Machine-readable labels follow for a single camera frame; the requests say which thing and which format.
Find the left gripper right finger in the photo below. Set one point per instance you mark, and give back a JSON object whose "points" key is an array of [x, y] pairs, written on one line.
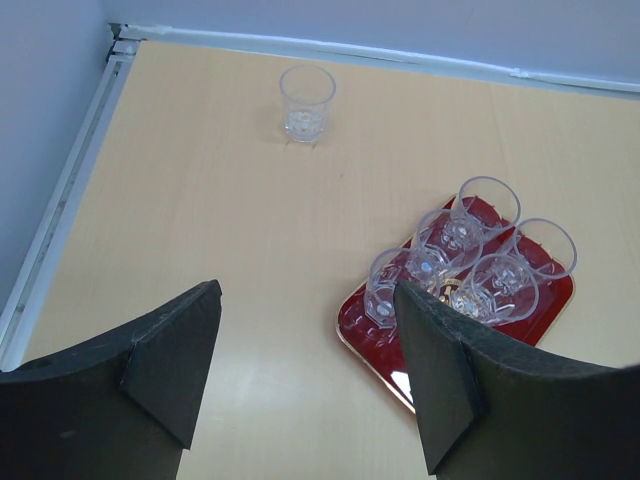
{"points": [[488, 406]]}

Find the aluminium table frame rail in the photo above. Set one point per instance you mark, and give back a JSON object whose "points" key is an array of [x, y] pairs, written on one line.
{"points": [[22, 309]]}

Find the clear faceted glass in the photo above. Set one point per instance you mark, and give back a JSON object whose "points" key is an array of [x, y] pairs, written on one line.
{"points": [[485, 210], [546, 249]]}

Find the red rectangular serving tray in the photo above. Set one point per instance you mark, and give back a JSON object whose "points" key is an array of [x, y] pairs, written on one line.
{"points": [[380, 349]]}

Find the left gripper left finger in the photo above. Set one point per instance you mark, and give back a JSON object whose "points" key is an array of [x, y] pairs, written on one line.
{"points": [[121, 405]]}

